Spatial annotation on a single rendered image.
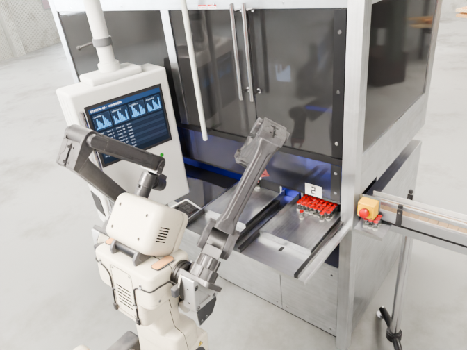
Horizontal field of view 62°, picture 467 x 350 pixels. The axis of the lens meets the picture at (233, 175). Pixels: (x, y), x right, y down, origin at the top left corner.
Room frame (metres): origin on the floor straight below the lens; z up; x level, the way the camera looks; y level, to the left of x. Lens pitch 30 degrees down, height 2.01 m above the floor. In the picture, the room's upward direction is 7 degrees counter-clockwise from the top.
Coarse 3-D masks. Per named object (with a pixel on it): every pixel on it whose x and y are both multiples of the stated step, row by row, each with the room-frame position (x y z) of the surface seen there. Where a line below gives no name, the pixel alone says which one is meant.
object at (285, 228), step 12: (288, 204) 1.57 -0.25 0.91; (276, 216) 1.49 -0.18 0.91; (288, 216) 1.51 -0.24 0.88; (312, 216) 1.48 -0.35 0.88; (336, 216) 1.46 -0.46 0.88; (264, 228) 1.41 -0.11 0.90; (276, 228) 1.42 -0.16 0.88; (288, 228) 1.41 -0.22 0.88; (300, 228) 1.40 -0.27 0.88; (312, 228) 1.39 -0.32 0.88; (324, 228) 1.38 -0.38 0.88; (276, 240) 1.33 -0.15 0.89; (288, 240) 1.33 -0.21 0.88; (300, 240) 1.32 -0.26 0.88; (312, 240) 1.31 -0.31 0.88
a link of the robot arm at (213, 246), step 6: (216, 228) 0.96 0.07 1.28; (210, 234) 0.93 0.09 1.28; (216, 234) 0.93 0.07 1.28; (222, 234) 0.94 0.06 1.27; (210, 240) 0.92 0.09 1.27; (216, 240) 0.92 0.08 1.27; (222, 240) 0.92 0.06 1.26; (204, 246) 0.90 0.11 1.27; (210, 246) 0.90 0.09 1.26; (216, 246) 0.91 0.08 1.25; (222, 246) 0.91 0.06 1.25; (204, 252) 0.89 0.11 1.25; (210, 252) 0.89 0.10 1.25; (216, 252) 0.89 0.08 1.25; (216, 258) 0.88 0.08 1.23
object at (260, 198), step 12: (228, 192) 1.75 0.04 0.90; (252, 192) 1.76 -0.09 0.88; (264, 192) 1.74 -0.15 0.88; (276, 192) 1.73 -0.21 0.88; (216, 204) 1.68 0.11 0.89; (252, 204) 1.64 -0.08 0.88; (264, 204) 1.63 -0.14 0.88; (216, 216) 1.57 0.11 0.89; (240, 216) 1.56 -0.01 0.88; (252, 216) 1.54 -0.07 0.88
